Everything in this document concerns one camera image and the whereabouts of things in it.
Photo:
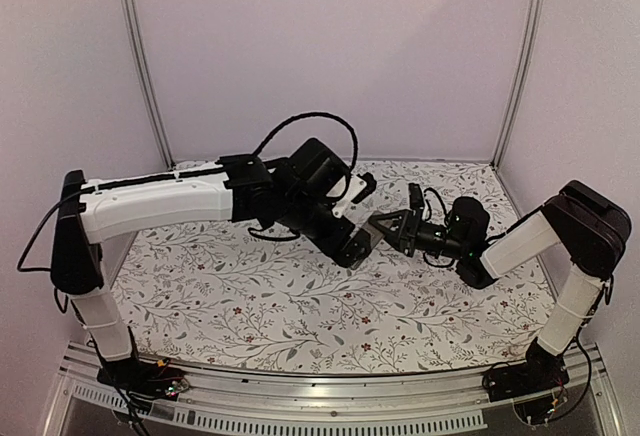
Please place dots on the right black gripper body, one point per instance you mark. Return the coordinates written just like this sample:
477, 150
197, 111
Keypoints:
410, 229

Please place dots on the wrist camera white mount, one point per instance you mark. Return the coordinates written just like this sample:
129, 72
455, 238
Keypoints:
359, 188
418, 205

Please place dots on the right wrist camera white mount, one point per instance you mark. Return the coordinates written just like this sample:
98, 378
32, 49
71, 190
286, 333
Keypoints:
418, 205

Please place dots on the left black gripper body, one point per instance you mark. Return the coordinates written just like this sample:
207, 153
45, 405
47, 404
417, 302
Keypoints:
330, 242

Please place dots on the aluminium frame post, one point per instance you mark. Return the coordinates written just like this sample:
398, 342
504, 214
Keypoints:
532, 21
134, 31

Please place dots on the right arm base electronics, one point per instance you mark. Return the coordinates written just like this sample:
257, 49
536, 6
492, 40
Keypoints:
535, 393

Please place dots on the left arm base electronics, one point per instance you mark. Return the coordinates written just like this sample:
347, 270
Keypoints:
144, 381

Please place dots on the left aluminium frame post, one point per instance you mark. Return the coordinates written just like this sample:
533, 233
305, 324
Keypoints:
134, 31

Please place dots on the floral patterned table mat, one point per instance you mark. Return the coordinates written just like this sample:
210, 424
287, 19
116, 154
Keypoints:
209, 292

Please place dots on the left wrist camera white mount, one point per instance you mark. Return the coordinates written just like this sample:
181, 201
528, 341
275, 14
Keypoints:
359, 188

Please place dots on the front aluminium rail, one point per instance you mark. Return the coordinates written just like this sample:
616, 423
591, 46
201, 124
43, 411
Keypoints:
241, 402

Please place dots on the grey white remote control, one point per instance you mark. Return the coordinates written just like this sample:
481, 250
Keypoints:
370, 236

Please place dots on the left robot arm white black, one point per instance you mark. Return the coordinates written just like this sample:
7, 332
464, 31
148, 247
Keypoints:
307, 193

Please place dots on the right aluminium frame post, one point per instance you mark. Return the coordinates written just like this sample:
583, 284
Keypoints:
532, 21

